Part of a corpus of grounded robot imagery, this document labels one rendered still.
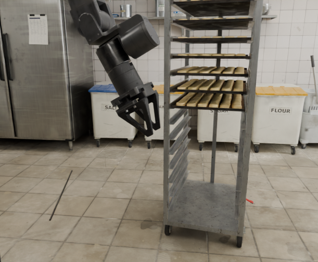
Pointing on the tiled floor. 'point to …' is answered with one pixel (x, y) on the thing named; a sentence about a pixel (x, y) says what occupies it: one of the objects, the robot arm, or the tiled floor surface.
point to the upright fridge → (36, 74)
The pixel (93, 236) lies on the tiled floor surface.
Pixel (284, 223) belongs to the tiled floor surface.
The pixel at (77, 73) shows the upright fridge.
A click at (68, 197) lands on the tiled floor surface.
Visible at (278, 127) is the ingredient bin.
